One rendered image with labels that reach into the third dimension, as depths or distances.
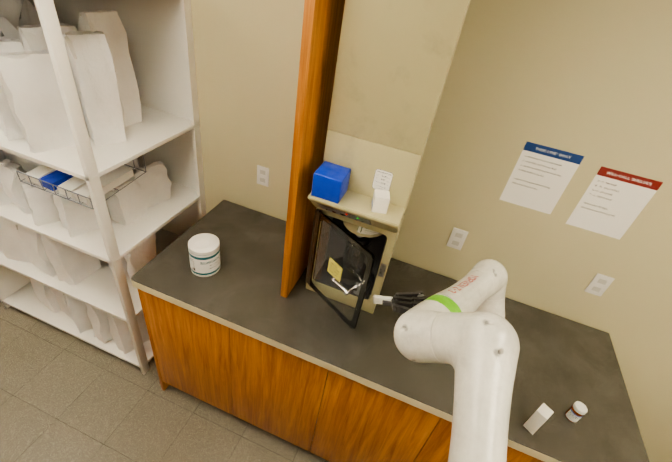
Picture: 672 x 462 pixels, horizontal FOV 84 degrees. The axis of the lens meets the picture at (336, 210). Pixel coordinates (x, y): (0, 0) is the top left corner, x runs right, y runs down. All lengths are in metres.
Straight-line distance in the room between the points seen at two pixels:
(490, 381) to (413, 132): 0.72
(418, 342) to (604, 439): 1.04
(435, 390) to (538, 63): 1.23
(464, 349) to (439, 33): 0.78
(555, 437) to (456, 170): 1.04
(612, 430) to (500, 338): 1.07
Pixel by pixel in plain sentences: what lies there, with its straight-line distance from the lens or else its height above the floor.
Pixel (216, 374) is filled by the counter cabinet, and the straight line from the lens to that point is 2.07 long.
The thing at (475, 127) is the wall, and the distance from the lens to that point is 1.62.
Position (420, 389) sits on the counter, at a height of 0.94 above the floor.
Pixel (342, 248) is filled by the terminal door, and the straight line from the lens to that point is 1.36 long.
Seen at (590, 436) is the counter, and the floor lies 0.94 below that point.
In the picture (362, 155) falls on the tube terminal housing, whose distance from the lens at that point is 1.25.
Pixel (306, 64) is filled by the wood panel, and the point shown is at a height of 1.92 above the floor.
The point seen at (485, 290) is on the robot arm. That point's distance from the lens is 1.17.
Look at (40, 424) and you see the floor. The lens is 2.69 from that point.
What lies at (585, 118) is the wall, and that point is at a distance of 1.65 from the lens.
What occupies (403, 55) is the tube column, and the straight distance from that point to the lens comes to 1.14.
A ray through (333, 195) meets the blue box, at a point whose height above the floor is 1.54.
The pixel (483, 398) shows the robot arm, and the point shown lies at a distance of 0.81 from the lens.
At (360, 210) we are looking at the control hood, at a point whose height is 1.51.
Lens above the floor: 2.21
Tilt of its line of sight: 35 degrees down
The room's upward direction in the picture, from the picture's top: 10 degrees clockwise
